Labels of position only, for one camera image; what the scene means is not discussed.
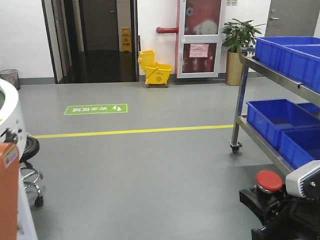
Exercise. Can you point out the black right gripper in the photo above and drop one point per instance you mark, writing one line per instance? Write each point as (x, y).
(286, 218)

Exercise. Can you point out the red push button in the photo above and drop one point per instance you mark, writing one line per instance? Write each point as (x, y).
(269, 181)

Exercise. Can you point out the blue bin cart lower front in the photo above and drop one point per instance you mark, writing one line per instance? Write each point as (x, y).
(300, 146)

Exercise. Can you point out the blue bin cart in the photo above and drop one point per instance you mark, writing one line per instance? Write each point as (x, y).
(271, 117)
(296, 57)
(300, 146)

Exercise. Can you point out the steel trolley cart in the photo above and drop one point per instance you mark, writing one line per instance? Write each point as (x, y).
(240, 121)

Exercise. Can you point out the blue bin cart top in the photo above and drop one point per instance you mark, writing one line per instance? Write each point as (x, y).
(296, 57)

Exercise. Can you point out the yellow mop bucket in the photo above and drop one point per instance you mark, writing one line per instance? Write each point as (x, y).
(156, 74)

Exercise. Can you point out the potted green plant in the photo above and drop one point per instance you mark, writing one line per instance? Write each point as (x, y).
(238, 34)

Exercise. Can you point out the green floor sign sticker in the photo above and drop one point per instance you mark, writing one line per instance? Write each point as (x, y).
(96, 109)

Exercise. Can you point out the yellow wet floor sign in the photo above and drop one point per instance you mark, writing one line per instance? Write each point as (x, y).
(126, 39)

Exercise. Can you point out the black round stool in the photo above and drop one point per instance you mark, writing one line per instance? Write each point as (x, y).
(32, 147)

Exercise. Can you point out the grey mesh waste bin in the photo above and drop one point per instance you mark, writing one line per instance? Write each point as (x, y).
(11, 76)

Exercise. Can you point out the red fire hose cabinet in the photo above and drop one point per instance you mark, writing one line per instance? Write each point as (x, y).
(199, 38)

